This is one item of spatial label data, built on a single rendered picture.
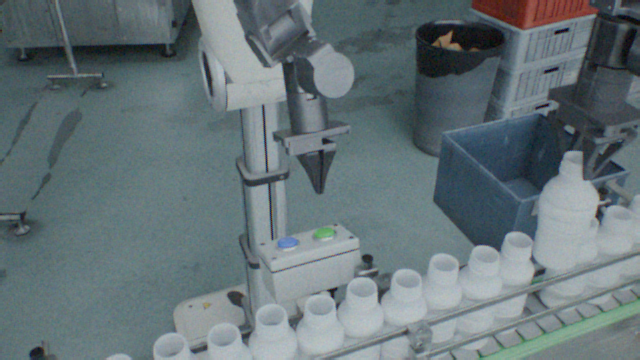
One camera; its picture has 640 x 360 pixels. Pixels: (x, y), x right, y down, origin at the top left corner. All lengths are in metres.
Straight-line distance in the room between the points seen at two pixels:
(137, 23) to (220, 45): 3.26
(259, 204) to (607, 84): 0.87
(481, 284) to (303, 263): 0.25
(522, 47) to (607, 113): 2.42
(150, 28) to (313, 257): 3.63
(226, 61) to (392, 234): 1.64
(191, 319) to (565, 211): 1.38
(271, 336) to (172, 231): 2.01
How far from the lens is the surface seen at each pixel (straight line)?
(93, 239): 2.74
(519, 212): 1.30
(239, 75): 1.13
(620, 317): 1.04
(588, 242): 0.91
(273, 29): 0.77
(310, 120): 0.79
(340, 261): 0.85
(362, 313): 0.73
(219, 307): 1.94
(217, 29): 1.10
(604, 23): 0.70
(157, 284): 2.44
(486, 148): 1.60
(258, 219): 1.38
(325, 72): 0.72
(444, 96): 2.95
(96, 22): 4.43
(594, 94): 0.72
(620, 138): 0.75
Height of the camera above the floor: 1.68
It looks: 35 degrees down
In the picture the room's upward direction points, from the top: straight up
